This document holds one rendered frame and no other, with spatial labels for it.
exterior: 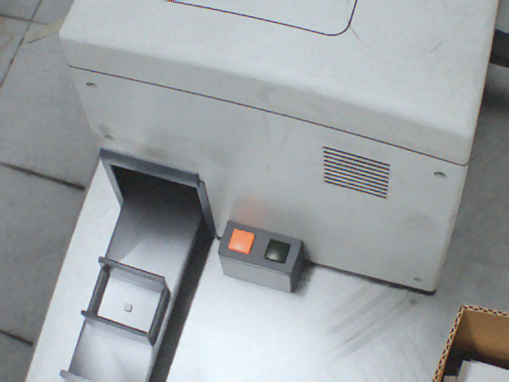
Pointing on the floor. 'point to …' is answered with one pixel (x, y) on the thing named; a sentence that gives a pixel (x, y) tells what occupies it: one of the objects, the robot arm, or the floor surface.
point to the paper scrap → (44, 30)
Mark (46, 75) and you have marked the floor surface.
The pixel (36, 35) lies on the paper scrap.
